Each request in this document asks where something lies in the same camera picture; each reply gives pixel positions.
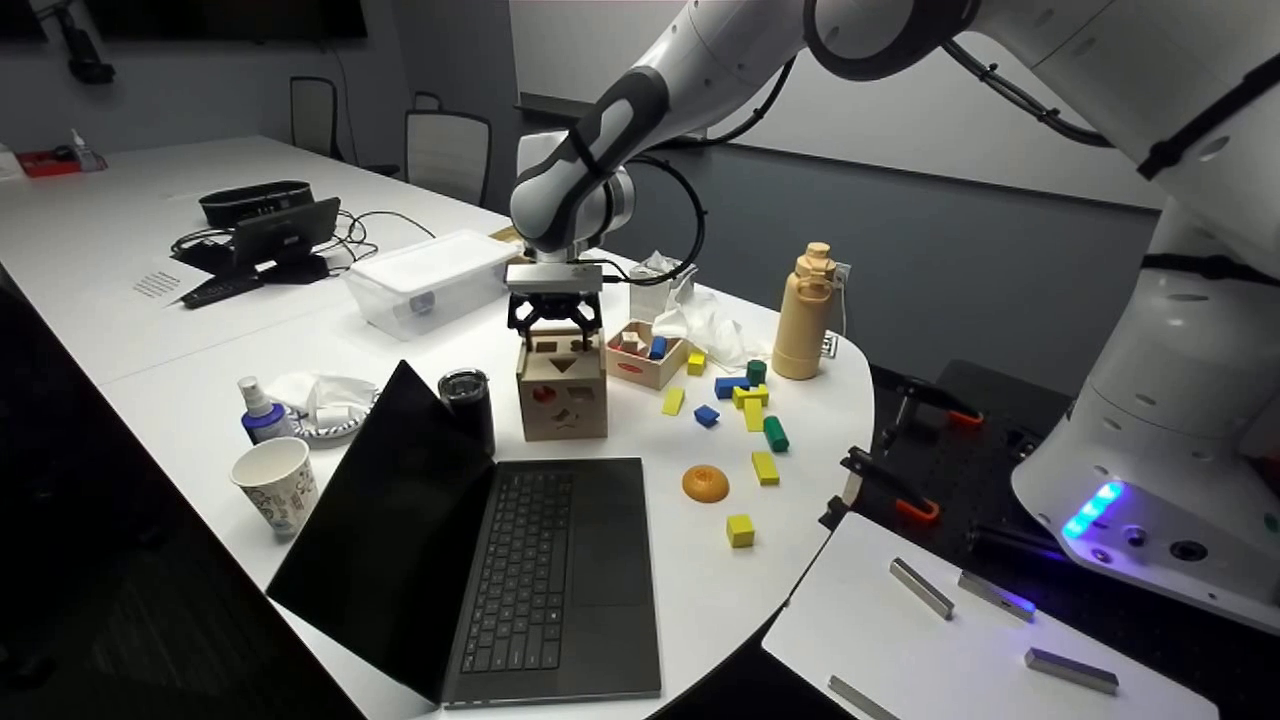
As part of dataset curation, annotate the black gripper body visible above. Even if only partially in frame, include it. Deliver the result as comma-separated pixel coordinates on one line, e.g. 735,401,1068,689
498,259,607,332

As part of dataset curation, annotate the brown cardboard box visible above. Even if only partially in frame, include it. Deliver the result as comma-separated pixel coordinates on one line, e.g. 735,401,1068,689
513,323,617,445

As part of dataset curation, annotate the black cylindrical cup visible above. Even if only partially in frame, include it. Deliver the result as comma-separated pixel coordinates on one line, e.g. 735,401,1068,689
435,370,498,458

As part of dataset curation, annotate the white plastic tray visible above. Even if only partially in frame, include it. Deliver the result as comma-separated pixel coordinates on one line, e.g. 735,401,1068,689
340,230,519,339

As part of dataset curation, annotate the grey office chair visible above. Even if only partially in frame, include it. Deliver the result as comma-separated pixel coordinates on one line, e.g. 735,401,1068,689
284,72,344,160
400,90,498,208

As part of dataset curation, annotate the orange disc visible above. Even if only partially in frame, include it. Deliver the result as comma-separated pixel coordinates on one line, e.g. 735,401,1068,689
680,461,735,507

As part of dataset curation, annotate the clear crumpled plastic bag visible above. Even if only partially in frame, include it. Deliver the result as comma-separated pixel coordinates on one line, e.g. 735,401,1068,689
284,370,383,450

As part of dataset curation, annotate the tan drinking bottle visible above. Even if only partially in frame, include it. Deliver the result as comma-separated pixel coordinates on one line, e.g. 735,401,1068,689
766,240,855,385

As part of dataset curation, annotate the black laptop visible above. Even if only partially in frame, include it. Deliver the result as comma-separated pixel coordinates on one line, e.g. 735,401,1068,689
262,357,667,713

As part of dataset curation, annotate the black tablet stand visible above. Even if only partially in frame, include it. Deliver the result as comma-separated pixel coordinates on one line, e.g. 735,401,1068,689
166,194,344,311

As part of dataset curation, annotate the printed paper cup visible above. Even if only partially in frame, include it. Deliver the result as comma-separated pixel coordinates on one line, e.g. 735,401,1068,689
226,432,325,546

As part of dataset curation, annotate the black pouch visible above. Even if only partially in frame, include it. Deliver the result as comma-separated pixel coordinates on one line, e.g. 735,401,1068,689
194,175,319,231

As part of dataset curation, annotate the grey metal bar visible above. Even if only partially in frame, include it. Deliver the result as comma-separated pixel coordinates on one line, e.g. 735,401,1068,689
825,674,898,720
951,567,1045,630
1020,643,1122,699
883,552,959,623

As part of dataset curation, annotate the white board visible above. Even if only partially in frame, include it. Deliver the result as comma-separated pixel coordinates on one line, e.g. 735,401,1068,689
761,507,1223,720

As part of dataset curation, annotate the red flat item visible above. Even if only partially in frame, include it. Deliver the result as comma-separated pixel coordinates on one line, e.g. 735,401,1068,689
13,141,87,180

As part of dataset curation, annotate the grey cable bundle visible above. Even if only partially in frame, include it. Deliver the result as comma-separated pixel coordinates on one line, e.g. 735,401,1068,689
314,203,438,267

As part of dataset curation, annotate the black clamp orange handle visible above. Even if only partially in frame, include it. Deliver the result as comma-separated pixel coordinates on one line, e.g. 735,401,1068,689
815,445,945,538
876,370,990,445

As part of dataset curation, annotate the dark wall monitor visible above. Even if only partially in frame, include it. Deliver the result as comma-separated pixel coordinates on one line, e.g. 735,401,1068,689
74,0,371,45

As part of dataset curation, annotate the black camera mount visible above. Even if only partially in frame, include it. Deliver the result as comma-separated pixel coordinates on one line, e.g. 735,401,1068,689
29,0,121,90

